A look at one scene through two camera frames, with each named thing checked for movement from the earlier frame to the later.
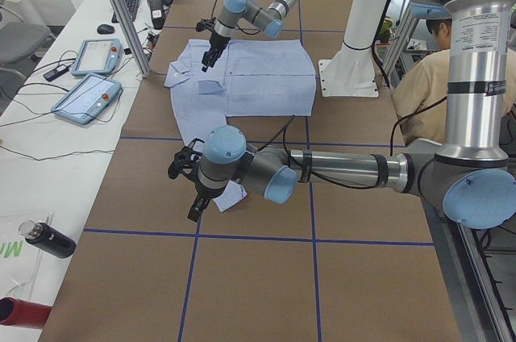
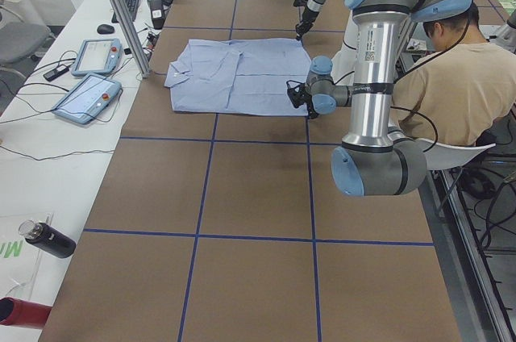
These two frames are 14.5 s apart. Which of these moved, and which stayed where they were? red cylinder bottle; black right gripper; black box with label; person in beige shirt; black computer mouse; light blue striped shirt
Moved: black right gripper; light blue striped shirt
Stayed: black computer mouse; black box with label; person in beige shirt; red cylinder bottle
